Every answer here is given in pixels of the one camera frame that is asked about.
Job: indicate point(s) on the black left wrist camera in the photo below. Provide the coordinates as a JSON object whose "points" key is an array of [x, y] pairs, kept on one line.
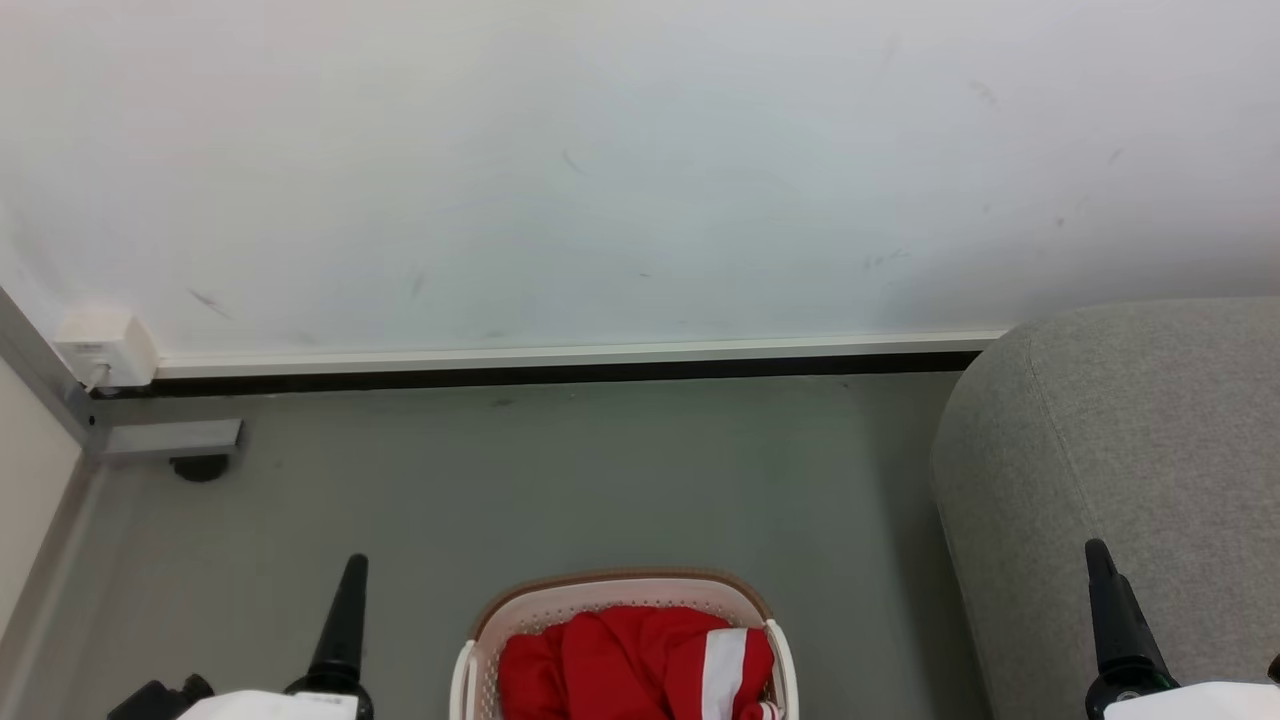
{"points": [[160, 700]]}

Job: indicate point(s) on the white wall baseboard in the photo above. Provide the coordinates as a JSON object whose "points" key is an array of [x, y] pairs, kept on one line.
{"points": [[560, 355]]}

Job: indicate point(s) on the grey metal floor bracket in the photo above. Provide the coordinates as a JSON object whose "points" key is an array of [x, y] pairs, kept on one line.
{"points": [[170, 437]]}

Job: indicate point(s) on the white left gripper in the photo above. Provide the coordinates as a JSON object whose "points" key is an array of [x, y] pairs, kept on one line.
{"points": [[270, 706]]}

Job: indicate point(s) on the grey fabric sofa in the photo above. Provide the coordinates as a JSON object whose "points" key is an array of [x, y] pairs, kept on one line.
{"points": [[1130, 440]]}

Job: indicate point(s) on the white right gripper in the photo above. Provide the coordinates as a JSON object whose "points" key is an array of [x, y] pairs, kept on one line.
{"points": [[1200, 702]]}

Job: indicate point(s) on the white wall socket box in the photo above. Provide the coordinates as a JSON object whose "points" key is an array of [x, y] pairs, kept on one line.
{"points": [[105, 348]]}

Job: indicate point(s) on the black round floor foot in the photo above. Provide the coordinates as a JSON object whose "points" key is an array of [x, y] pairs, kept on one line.
{"points": [[200, 467]]}

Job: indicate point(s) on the red and white garment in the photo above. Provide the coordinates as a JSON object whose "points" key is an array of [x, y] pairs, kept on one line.
{"points": [[620, 665]]}

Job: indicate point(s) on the white perforated laundry basket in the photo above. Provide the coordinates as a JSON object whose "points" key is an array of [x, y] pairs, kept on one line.
{"points": [[620, 590]]}

